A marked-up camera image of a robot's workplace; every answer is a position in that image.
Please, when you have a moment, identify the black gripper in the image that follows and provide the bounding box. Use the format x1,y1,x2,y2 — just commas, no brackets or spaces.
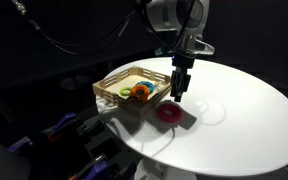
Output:
170,53,195,102

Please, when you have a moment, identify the red ring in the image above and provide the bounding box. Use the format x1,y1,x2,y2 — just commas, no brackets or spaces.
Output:
155,102,185,125

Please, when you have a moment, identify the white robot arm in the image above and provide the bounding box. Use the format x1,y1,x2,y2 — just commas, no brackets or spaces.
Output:
135,0,215,102

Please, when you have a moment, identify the wooden tray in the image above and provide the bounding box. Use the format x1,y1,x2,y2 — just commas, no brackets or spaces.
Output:
92,66,171,117

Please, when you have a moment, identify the purple clamp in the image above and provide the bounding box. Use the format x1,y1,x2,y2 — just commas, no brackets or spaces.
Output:
48,113,77,143

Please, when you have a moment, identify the clear beaded ring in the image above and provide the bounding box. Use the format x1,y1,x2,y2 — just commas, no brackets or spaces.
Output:
152,80,163,92

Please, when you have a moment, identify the blue ring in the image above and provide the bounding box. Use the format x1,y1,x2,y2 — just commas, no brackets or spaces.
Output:
135,80,156,94

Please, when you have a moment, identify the orange ring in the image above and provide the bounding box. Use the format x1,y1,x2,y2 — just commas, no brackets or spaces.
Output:
129,84,151,103

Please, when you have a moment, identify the light green ring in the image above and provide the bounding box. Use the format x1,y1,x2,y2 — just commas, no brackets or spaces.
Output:
118,86,133,97

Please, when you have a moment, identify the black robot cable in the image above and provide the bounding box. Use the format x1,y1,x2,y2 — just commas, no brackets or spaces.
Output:
27,9,142,57

